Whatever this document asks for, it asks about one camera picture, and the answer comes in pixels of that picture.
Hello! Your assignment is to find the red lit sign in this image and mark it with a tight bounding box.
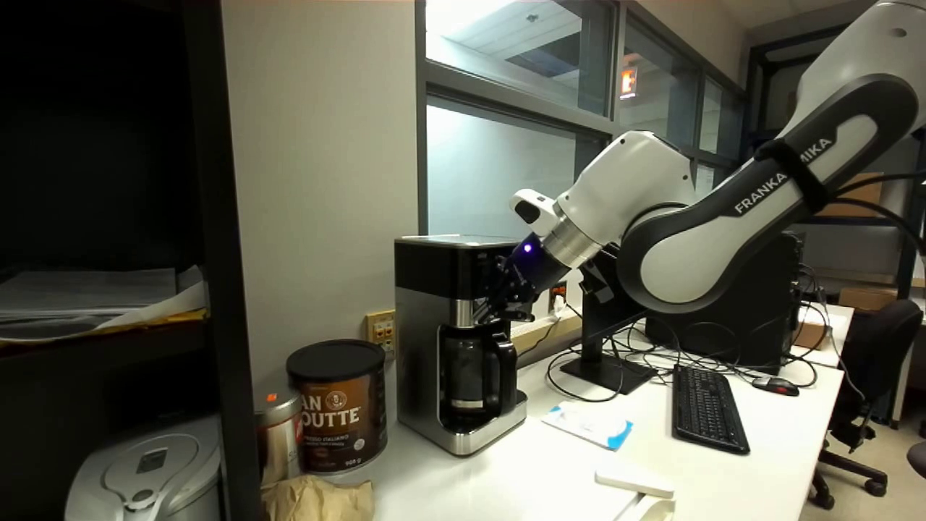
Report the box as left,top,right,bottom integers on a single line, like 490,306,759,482
621,55,645,104

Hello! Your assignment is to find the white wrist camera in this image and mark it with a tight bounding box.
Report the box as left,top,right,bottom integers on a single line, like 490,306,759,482
509,186,568,236

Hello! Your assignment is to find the beige baseboard heater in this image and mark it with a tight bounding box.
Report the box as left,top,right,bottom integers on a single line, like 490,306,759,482
509,313,589,371

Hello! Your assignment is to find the black and silver coffee maker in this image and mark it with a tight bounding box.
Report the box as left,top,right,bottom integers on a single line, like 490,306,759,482
392,232,532,461

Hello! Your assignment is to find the stack of white papers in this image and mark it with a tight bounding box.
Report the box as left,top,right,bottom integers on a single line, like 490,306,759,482
0,262,214,348

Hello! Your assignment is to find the white round kitchen appliance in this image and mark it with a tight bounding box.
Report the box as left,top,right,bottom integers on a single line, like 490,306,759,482
65,413,226,521

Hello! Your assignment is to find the black monitor stand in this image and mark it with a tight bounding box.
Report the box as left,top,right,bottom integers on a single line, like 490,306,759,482
558,258,660,395

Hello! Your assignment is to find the brown Van Houtte coffee can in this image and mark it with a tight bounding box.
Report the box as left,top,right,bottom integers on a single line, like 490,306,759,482
283,337,392,474

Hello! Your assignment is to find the black office chair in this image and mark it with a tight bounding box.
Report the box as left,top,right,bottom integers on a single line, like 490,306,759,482
809,297,926,513

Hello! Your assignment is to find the black desk cable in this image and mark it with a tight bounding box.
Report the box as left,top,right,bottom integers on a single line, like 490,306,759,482
544,327,678,404

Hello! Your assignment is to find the dark window frame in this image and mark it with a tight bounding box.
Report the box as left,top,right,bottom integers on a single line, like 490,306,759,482
414,0,757,243

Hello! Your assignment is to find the black computer keyboard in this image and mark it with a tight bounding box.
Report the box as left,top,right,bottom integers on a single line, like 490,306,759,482
670,361,754,458

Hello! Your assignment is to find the blue and white paper packet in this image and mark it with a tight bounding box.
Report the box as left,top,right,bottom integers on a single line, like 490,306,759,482
540,400,638,453

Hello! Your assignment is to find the black shelving unit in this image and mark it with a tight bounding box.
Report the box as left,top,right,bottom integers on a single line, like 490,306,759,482
0,0,268,521

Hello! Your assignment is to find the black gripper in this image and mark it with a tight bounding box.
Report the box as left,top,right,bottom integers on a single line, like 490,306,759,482
485,229,574,327

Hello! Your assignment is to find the black computer mouse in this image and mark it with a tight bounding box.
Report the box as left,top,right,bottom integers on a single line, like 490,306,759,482
757,374,806,400

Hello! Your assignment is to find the beige wall outlet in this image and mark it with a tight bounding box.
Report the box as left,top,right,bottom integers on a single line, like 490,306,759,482
363,306,399,352

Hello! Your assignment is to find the black computer monitor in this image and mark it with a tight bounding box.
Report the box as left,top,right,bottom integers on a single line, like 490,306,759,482
642,229,806,374

